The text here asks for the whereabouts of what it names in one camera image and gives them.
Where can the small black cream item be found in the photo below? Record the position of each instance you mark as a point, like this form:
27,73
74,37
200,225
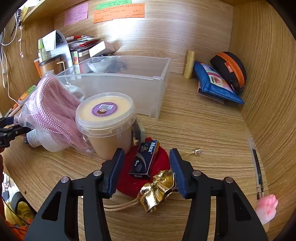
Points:
138,134

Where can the plastic tub with cream lid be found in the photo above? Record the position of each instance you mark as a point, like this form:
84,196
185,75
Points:
104,109

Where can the clear pen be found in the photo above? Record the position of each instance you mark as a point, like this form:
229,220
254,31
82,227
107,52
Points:
257,169

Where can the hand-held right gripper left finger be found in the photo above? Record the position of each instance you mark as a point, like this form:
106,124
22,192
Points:
113,176

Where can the pink wallet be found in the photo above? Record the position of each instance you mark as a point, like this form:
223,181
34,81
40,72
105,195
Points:
208,95

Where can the white marker pen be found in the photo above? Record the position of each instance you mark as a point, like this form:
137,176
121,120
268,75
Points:
13,111

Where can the fruit print carton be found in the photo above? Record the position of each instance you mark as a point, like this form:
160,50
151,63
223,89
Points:
75,59

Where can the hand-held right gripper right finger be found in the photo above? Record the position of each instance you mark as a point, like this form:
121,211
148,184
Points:
179,173

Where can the orange sticky note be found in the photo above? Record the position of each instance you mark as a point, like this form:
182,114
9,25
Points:
120,14

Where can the pink paw toy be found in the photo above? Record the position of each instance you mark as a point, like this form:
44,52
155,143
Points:
268,206

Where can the yellow cloth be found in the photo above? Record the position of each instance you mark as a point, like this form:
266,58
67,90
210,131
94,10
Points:
18,208

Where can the brown mug with lid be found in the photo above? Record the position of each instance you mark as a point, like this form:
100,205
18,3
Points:
49,67

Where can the small black blue box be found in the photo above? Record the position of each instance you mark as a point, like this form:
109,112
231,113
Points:
143,160

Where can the stack of booklets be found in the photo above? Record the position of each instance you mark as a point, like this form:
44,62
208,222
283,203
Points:
81,44

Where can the blue patchwork pouch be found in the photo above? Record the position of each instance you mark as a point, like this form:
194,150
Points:
205,78

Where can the pink sticky note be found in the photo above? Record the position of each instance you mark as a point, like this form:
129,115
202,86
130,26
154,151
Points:
76,14

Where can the white plastic bottle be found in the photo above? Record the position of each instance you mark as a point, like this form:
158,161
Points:
50,142

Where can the black orange zip case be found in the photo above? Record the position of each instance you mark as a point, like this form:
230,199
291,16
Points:
222,62

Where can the red velvet pouch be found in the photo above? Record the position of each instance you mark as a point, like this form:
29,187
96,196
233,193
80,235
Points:
161,160

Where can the green sticky note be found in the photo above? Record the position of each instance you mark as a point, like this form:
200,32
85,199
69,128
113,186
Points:
113,4

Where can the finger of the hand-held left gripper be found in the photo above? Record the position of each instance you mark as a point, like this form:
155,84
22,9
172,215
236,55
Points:
16,132
9,121

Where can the clear plastic bin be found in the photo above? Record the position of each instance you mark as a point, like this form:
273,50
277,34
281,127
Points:
129,92

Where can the orange green tube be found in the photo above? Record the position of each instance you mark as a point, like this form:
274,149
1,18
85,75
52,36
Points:
26,93

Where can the wooden desktop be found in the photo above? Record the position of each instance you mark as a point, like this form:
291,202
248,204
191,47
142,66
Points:
196,129

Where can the gold binder clip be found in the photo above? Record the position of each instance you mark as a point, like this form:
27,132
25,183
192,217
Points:
155,190

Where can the small white box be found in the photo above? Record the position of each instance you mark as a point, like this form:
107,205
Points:
99,48

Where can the yellow lotion tube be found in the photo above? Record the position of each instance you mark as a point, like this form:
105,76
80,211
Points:
189,64

